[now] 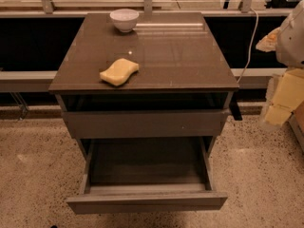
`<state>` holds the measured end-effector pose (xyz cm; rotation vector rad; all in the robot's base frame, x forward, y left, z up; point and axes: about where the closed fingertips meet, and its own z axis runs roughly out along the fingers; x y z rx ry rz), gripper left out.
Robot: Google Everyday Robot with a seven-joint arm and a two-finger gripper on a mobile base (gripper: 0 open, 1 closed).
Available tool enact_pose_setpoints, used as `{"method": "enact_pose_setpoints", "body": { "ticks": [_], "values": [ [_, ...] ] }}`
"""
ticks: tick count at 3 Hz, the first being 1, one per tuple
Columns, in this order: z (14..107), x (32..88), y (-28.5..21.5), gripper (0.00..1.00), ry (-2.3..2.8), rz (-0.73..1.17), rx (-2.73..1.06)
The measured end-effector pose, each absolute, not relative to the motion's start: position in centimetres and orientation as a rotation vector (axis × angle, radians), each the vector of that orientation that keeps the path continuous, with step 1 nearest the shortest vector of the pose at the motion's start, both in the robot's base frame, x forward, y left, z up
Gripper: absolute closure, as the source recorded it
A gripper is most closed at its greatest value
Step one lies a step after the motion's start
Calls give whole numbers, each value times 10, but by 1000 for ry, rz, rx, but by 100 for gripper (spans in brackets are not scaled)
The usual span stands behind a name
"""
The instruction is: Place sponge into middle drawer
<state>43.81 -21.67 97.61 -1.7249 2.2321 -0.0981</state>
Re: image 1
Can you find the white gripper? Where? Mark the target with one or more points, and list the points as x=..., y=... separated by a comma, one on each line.
x=292, y=41

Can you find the yellow sponge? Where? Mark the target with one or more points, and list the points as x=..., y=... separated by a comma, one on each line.
x=119, y=72

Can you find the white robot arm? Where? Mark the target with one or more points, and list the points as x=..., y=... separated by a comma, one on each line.
x=289, y=50

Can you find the grey drawer cabinet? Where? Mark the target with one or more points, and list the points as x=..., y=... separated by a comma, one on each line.
x=181, y=67

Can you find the grey top drawer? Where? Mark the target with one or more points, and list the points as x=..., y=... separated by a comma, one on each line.
x=144, y=124

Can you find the grey open middle drawer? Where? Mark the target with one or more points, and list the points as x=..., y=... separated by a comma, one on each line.
x=146, y=175

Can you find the white ceramic bowl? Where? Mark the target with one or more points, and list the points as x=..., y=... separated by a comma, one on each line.
x=124, y=20

